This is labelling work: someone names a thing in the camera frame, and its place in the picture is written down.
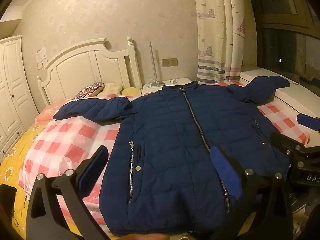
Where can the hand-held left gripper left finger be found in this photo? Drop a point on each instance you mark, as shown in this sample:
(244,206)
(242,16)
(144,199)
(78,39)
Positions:
(93,165)

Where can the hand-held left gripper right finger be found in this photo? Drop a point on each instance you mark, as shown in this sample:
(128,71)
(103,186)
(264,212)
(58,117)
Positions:
(222,165)

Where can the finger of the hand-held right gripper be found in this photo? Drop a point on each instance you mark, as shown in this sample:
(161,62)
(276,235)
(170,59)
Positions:
(285,142)
(308,122)

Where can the navy blue puffer jacket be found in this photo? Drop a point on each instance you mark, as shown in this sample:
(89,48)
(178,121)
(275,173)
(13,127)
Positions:
(170,130)

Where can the red checkered plastic sheet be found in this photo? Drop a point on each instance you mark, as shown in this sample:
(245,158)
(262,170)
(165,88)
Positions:
(75,140)

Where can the white cabinet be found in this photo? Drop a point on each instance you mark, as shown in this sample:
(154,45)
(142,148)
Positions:
(287,95)

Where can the patterned cushion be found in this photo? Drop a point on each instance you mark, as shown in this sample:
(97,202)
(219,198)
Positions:
(90,90)

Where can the dark window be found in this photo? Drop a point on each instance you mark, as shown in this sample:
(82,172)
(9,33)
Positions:
(282,50)

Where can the yellow floral bed sheet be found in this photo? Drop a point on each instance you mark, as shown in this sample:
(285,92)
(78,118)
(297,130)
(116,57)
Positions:
(15,162)

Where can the cream pillow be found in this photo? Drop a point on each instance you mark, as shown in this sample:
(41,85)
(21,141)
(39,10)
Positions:
(112,88)

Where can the yellow pillow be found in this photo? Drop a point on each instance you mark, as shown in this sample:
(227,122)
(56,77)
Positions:
(131,91)

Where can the white nightstand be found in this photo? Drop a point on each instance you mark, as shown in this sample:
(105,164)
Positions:
(152,90)

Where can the white wooden headboard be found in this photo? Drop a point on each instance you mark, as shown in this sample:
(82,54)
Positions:
(75,70)

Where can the white wardrobe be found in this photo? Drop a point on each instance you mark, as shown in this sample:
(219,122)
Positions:
(12,80)

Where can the white pole lamp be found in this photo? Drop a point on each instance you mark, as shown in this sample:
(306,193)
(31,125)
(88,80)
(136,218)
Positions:
(153,62)

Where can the boat print curtain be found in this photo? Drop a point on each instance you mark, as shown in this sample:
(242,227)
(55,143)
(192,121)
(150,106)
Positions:
(217,30)

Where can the wall switch panel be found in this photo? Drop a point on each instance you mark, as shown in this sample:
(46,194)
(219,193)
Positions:
(169,62)

